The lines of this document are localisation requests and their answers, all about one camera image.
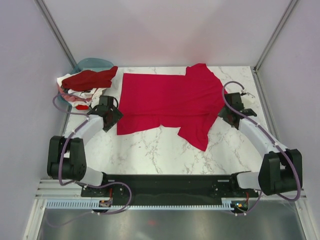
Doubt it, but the bright red t-shirt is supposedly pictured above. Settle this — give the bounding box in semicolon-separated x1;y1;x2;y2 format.
117;63;225;151

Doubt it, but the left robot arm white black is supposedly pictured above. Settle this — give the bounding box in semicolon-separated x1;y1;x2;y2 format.
46;95;123;197

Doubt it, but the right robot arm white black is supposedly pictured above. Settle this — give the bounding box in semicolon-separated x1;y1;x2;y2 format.
219;92;303;202

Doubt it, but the red shirt bottom of pile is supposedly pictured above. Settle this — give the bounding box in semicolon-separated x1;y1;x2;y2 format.
74;103;91;111

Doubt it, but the pink folded shirt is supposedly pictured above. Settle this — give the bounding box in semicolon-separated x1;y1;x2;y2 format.
60;93;102;108

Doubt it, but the dark red folded shirt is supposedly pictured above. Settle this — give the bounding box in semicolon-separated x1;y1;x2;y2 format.
62;66;118;92

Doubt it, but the blue plastic basket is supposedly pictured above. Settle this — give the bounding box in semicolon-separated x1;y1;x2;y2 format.
57;58;115;107

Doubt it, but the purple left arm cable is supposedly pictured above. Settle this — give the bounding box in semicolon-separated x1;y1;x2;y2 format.
51;90;120;186

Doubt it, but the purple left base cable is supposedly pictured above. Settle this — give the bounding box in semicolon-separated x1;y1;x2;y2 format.
44;182;133;228

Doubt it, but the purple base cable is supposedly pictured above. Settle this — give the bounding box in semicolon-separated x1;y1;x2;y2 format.
44;182;133;228
222;191;262;217

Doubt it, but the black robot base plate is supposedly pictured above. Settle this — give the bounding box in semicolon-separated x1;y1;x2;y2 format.
81;174;259;204

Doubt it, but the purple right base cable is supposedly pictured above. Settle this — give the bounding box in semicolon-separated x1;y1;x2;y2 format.
222;191;262;217

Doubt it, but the light blue cable duct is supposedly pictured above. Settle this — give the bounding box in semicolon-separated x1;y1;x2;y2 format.
45;196;234;211

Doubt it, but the left aluminium frame post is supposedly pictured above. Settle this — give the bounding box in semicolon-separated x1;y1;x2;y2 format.
34;0;77;68

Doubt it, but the aluminium frame post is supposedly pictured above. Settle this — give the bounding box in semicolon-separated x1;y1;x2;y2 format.
34;0;77;68
252;0;300;74

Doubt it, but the right aluminium frame post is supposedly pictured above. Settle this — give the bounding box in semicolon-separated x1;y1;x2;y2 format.
252;0;300;74

